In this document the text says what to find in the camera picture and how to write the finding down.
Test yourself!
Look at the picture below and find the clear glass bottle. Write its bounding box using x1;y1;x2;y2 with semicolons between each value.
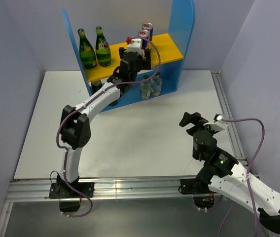
151;72;162;96
140;80;151;100

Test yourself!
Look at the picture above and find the Red Bull can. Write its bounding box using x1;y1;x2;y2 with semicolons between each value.
138;29;150;50
142;22;153;41

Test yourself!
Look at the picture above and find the black gold can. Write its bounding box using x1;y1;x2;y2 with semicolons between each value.
91;80;103;94
109;100;117;106

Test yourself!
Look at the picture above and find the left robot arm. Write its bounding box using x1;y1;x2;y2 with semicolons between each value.
49;47;151;199

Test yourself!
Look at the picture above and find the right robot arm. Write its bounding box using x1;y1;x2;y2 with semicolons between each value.
178;112;280;234

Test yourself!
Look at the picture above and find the blue and yellow shelf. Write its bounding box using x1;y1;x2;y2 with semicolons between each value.
63;0;195;96

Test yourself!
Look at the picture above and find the green bottle red label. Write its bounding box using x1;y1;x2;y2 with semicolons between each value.
96;26;111;67

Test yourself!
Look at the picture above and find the green bottle yellow label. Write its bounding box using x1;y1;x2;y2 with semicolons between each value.
77;28;97;69

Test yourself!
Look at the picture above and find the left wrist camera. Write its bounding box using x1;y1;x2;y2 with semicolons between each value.
126;37;142;55

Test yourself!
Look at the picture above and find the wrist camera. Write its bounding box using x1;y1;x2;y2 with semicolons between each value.
204;114;228;132
126;37;142;55

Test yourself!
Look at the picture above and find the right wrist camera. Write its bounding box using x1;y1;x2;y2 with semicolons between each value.
204;114;228;132

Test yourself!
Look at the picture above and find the aluminium right rail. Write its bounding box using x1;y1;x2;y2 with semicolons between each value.
210;70;248;167

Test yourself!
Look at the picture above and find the aluminium rail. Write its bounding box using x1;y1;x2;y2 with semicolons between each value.
210;70;248;167
5;176;194;202

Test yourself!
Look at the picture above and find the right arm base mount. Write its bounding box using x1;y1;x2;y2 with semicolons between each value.
178;178;215;208

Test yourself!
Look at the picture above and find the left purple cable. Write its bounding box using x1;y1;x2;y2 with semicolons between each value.
56;37;162;218

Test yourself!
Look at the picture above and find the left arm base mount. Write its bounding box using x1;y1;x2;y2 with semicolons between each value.
48;182;95;213

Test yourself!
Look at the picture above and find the aluminium front rail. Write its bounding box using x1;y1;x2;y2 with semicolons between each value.
5;176;194;202

